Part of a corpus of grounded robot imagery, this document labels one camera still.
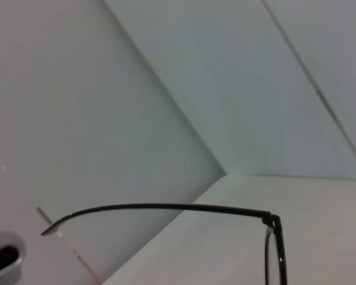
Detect black glasses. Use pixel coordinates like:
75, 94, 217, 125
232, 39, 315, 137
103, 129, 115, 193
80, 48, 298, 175
40, 203, 287, 285

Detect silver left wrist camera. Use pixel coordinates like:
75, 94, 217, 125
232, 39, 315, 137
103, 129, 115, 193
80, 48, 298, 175
0, 232, 26, 283

